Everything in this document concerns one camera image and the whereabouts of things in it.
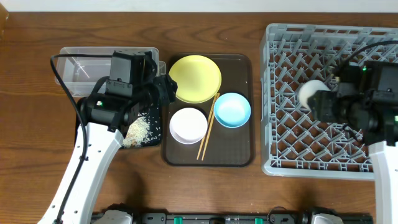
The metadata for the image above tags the white cup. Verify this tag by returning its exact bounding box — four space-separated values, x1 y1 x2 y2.
298 80 330 109

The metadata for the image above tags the rice grains food waste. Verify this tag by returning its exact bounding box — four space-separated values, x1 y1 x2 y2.
122 114 161 148

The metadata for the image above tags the white bowl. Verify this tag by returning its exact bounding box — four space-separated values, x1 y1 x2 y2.
169 108 207 144

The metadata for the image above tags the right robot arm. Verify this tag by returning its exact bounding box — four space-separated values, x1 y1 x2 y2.
298 61 397 223

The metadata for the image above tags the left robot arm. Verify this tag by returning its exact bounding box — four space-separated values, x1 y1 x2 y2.
40 77 139 223

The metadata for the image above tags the grey dishwasher rack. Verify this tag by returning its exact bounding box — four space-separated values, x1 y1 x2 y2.
260 23 397 180

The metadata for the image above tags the black plastic bin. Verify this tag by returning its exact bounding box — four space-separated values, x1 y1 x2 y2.
73 91 163 153

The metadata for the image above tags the yellow plate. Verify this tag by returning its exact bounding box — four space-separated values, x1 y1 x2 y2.
169 55 222 104

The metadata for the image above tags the left wooden chopstick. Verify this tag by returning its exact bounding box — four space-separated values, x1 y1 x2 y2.
197 93 219 160

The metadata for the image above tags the wooden chopstick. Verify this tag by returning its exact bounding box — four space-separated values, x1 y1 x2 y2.
197 93 219 160
201 93 220 161

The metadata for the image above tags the right wooden chopstick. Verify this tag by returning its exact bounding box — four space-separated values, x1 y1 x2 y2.
201 93 220 161

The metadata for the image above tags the clear plastic bin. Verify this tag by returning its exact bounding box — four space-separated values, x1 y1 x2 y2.
57 47 167 98

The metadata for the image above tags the light blue bowl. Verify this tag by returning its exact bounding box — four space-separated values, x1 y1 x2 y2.
214 93 251 128

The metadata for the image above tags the brown serving tray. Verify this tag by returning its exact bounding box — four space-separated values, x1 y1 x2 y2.
161 54 255 167

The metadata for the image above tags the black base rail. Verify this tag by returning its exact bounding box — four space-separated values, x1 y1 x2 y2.
90 204 374 224

